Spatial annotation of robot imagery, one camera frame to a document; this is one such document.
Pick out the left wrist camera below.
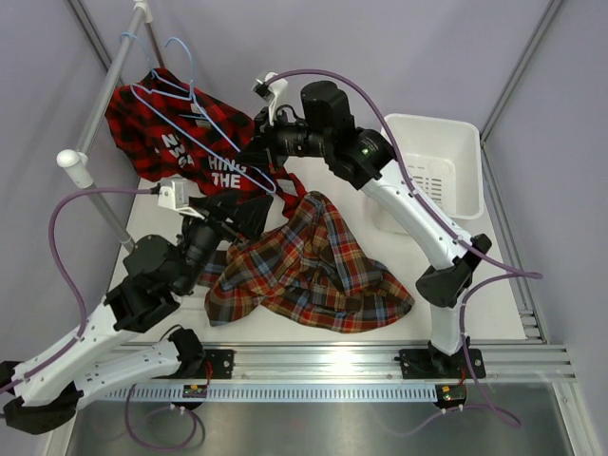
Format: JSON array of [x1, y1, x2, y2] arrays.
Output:
[[157, 178, 196, 217]]

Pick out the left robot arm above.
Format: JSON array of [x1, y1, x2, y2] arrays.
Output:
[[1, 180, 273, 435]]

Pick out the white slotted cable duct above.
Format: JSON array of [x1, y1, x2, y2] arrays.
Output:
[[105, 383, 438, 403]]

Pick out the red black plaid shirt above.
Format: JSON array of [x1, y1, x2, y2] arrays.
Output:
[[105, 68, 307, 218]]

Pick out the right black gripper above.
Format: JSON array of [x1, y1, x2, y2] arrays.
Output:
[[237, 105, 332, 176]]

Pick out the blue hanger with red shirt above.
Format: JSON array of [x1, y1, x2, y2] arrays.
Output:
[[120, 31, 190, 95]]

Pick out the aluminium mounting rail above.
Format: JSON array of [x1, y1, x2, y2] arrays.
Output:
[[94, 339, 571, 381]]

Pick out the light blue wire hanger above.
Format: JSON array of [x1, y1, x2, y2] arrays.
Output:
[[130, 36, 277, 197]]

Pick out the brown plaid shirt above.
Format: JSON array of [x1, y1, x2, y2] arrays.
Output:
[[198, 191, 415, 333]]

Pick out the white clothes rack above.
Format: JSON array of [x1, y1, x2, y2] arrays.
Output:
[[56, 1, 153, 252]]

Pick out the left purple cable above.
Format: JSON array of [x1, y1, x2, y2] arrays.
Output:
[[0, 185, 161, 395]]

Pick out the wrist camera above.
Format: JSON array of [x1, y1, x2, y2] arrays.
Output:
[[253, 72, 289, 126], [157, 178, 196, 217]]

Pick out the white plastic bin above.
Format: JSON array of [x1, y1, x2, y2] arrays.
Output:
[[385, 113, 485, 228]]

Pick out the purple cable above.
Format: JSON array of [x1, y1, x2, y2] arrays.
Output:
[[265, 68, 545, 343], [0, 185, 161, 395]]

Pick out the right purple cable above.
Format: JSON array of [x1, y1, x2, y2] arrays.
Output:
[[265, 68, 545, 343]]

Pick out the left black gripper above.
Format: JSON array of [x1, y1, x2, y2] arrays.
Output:
[[174, 191, 274, 295]]

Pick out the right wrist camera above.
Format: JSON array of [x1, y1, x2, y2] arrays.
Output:
[[253, 72, 289, 126]]

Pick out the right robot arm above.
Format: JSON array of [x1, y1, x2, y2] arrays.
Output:
[[237, 80, 492, 380]]

